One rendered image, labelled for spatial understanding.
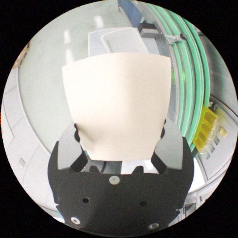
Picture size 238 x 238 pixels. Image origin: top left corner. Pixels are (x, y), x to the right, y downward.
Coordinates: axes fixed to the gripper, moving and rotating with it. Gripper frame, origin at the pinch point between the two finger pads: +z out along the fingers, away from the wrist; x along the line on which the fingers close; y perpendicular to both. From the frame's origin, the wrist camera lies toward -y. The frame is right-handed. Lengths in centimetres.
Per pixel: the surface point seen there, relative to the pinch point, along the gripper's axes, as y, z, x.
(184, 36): -22.0, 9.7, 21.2
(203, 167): 45, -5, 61
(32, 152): 139, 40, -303
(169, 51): -17.8, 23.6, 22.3
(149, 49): -20.6, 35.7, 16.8
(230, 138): 10, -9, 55
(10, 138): 44, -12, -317
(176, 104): 7.9, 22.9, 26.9
